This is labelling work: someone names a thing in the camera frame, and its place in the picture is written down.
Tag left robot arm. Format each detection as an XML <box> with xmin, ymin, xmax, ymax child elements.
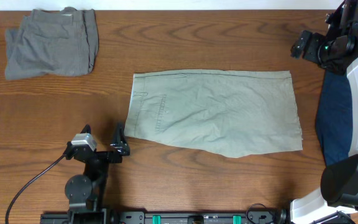
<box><xmin>63</xmin><ymin>123</ymin><xmax>131</xmax><ymax>223</ymax></box>

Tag left black cable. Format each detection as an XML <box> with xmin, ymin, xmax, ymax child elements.
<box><xmin>4</xmin><ymin>154</ymin><xmax>68</xmax><ymax>224</ymax></box>

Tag khaki beige shorts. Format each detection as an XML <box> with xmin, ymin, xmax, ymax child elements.
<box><xmin>124</xmin><ymin>69</ymin><xmax>303</xmax><ymax>158</ymax></box>

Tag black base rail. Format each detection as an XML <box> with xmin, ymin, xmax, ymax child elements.
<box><xmin>40</xmin><ymin>205</ymin><xmax>290</xmax><ymax>224</ymax></box>

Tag navy blue garment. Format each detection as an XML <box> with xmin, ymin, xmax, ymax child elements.
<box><xmin>315</xmin><ymin>72</ymin><xmax>353</xmax><ymax>166</ymax></box>

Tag folded grey shorts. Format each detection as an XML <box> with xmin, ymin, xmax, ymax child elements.
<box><xmin>5</xmin><ymin>7</ymin><xmax>99</xmax><ymax>80</ymax></box>

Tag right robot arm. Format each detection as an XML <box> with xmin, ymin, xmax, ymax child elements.
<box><xmin>287</xmin><ymin>0</ymin><xmax>358</xmax><ymax>223</ymax></box>

